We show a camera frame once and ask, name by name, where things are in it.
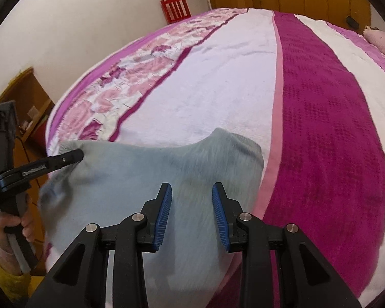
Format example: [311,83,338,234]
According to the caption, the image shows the magenta white striped towel blanket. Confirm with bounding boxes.
[107,7,385,308]

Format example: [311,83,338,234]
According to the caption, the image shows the pink quilt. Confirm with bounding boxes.
[363,25,385,59]

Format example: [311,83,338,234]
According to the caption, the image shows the red chair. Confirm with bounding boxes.
[160,0,192,24]

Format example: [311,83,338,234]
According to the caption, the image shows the grey pants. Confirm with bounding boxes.
[38,128,265,308]

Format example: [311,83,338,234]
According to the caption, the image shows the floral bed cover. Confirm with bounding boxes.
[46,8,255,155]

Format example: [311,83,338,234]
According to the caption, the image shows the black cable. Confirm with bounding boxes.
[15,136,49,169]

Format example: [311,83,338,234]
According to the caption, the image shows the person's left forearm yellow sleeve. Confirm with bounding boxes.
[0,242,31,306]

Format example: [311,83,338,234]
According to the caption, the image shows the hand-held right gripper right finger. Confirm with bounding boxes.
[212,182,362,308]

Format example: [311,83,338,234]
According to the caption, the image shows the wooden side table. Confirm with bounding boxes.
[0,67,56,276]

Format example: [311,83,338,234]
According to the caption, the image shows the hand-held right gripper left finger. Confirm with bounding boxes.
[26,182,174,308]

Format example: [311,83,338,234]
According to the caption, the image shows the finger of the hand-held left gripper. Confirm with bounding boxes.
[0,148,85,191]

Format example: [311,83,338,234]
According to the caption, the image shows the person's left hand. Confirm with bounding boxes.
[0,198,36,255]

